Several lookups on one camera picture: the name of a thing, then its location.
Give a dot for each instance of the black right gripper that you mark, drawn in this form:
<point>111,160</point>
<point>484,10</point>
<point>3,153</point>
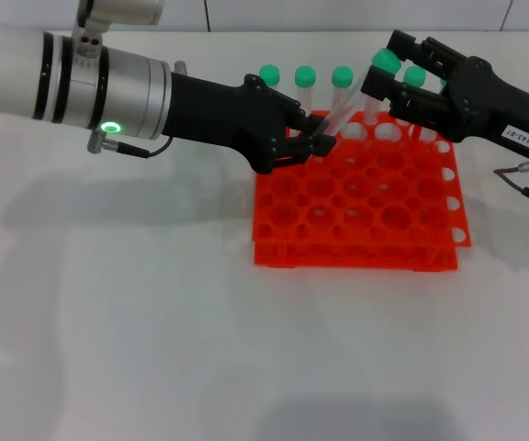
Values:
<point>480,101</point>

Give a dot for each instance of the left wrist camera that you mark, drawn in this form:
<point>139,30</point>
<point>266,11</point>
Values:
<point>117,11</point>

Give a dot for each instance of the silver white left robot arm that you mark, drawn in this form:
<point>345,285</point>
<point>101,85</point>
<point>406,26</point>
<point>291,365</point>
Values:
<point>16,73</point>

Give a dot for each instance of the white number label sticker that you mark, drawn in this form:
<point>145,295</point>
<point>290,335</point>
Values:
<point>519,136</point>

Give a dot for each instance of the orange test tube rack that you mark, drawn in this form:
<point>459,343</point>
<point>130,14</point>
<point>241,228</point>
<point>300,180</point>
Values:
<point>361,206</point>

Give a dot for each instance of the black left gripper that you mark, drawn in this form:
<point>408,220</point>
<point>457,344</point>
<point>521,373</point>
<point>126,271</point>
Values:
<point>228,115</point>

